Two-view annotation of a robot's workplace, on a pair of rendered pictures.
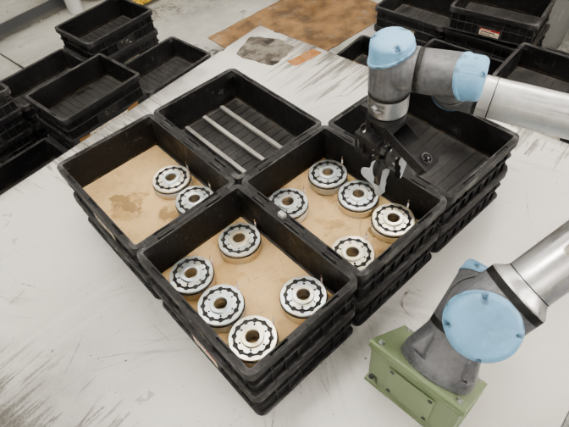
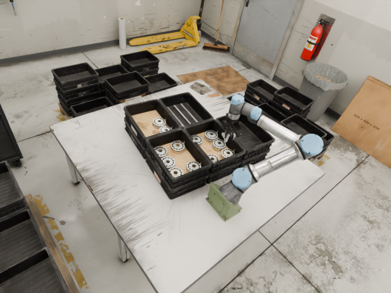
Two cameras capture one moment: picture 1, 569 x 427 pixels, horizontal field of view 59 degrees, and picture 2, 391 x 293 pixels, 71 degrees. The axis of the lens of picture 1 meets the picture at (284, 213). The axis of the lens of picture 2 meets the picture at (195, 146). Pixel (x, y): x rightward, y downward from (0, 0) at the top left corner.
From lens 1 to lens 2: 80 cm
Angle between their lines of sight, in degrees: 6
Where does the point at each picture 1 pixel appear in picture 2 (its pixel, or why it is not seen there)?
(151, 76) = (152, 85)
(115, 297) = (130, 154)
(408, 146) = (236, 128)
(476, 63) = (257, 110)
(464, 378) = (234, 199)
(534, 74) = (297, 126)
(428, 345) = (227, 186)
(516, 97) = (268, 122)
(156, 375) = (139, 181)
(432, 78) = (245, 110)
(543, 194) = not seen: hidden behind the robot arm
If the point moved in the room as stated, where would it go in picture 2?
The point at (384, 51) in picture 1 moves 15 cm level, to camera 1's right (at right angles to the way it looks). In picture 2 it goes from (235, 100) to (259, 104)
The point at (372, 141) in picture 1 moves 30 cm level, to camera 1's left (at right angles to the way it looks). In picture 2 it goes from (227, 124) to (181, 116)
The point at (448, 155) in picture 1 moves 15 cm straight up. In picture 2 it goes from (252, 140) to (258, 126)
